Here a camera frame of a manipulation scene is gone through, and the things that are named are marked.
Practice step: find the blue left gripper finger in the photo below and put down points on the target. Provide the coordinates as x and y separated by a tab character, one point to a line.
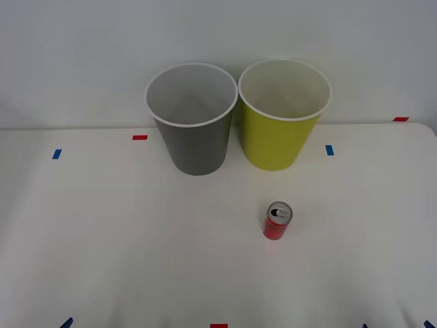
68	324

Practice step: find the yellow-green plastic waste bin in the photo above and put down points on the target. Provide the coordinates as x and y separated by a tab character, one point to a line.
276	143

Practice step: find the grey plastic waste bin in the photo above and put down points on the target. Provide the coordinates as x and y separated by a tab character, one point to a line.
199	150

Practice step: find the red drink can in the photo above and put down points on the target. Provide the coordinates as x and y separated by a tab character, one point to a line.
275	229

